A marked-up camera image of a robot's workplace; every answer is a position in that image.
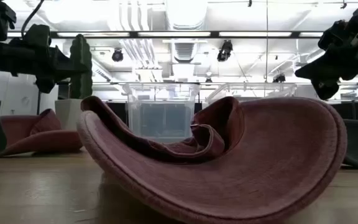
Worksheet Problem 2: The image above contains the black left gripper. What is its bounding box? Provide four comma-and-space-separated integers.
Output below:
20, 39, 90, 94

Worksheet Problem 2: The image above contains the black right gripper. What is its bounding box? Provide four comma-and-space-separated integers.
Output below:
294, 19, 358, 101

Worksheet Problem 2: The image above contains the tall green cactus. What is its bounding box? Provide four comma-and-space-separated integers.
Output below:
69, 33, 93, 100

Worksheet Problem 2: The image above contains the thin vertical ceiling rod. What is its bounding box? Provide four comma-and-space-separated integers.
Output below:
265, 0, 269, 83

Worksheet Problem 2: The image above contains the clear plastic bin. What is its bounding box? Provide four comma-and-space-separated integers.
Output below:
126, 82, 201, 144
205, 82, 298, 105

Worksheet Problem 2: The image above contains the ceiling air vent grille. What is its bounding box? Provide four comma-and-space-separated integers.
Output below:
172, 42, 196, 63

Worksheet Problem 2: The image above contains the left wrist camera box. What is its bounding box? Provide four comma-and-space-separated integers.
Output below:
23, 24, 52, 47

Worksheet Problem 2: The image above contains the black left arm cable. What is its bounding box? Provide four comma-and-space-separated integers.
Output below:
21, 0, 45, 40

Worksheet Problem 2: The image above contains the black overhead frame bar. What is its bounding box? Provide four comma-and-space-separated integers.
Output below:
7, 30, 324, 39

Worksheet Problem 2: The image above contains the silver ventilation duct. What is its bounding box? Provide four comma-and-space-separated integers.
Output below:
165, 0, 208, 31

